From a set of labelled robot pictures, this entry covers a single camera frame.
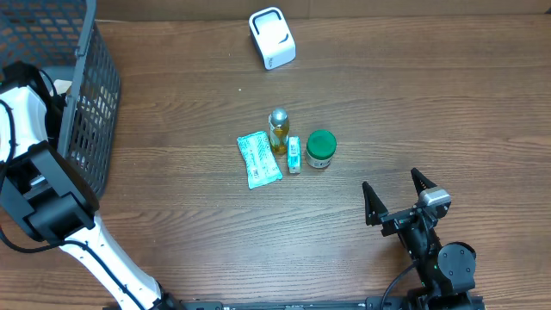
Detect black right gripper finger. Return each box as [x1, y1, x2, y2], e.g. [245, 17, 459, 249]
[362, 182, 388, 226]
[411, 168, 436, 195]

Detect small teal tissue pack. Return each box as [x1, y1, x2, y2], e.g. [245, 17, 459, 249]
[288, 136, 301, 174]

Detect yellow liquid bottle silver cap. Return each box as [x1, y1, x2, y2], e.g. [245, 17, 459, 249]
[269, 108, 290, 154]

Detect teal snack packet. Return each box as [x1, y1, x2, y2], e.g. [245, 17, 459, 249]
[237, 131, 282, 189]

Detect beige Pantree snack pouch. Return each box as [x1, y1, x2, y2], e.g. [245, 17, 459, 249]
[53, 79, 72, 95]

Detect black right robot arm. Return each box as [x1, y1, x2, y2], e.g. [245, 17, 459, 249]
[362, 168, 485, 309]

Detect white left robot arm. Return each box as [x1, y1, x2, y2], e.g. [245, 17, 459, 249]
[1, 61, 183, 309]

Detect white barcode scanner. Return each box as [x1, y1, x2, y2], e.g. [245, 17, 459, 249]
[248, 7, 296, 71]

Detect green lid jar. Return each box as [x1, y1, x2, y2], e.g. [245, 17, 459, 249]
[306, 130, 337, 169]

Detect dark grey plastic basket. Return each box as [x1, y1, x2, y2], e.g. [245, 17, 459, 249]
[1, 0, 121, 195]

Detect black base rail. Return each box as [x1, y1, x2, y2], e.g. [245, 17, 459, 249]
[171, 294, 486, 310]

